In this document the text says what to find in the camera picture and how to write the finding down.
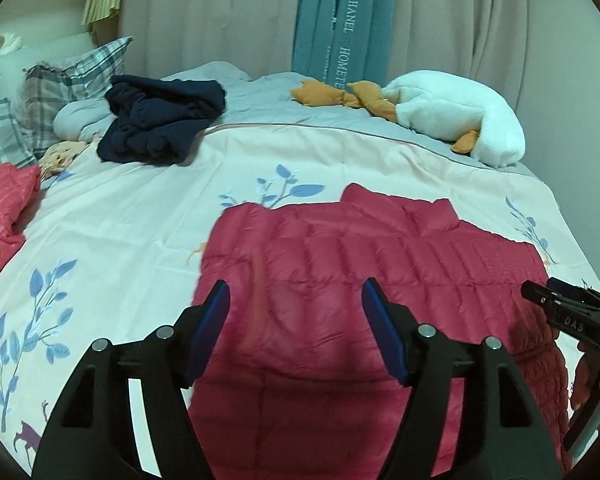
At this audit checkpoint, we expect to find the grey bed sheet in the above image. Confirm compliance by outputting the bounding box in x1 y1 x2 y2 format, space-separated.
162 61 536 176

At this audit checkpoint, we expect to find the pink curtain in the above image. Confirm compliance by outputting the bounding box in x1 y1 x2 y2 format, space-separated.
117 0 600 111

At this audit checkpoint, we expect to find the navy garment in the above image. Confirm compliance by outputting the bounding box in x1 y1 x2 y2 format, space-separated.
96 75 227 166

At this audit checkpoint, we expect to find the group of plush toys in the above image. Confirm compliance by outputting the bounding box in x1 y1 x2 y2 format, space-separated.
0 34 23 61

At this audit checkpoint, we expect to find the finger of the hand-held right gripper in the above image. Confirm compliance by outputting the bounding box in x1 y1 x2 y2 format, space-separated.
520 281 566 322
547 277 600 309

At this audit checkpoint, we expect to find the small peach doll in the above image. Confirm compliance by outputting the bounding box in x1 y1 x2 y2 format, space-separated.
40 140 88 177

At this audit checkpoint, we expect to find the large plaid pillow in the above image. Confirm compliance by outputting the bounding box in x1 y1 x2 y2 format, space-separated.
17 36 133 153

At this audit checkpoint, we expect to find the coral down jacket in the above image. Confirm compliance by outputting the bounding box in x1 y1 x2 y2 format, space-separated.
0 162 42 296

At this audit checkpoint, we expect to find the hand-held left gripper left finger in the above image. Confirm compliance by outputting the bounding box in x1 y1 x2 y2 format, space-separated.
30 280 231 480

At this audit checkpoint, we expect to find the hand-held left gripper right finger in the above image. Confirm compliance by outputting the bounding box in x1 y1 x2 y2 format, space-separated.
361 277 563 480

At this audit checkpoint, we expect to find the red down jacket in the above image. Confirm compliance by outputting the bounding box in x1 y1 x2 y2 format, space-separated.
187 183 573 480

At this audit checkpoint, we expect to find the teal curtain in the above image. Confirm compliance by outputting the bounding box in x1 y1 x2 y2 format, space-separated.
291 0 396 86

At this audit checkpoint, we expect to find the small plaid pillow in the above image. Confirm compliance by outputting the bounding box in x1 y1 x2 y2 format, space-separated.
0 97 38 178

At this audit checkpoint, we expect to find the pink deer-print duvet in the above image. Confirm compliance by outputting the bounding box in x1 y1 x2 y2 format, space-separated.
0 122 600 478

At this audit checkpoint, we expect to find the white pillow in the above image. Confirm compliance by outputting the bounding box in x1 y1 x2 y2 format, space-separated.
0 32 98 106

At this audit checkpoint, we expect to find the white goose plush toy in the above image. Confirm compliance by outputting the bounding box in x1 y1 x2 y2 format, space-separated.
291 70 526 168

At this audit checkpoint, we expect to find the person's right hand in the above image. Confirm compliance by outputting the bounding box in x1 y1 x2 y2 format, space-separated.
571 355 600 408

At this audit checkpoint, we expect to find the grey cloth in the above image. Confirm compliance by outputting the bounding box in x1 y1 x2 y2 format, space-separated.
53 97 116 142

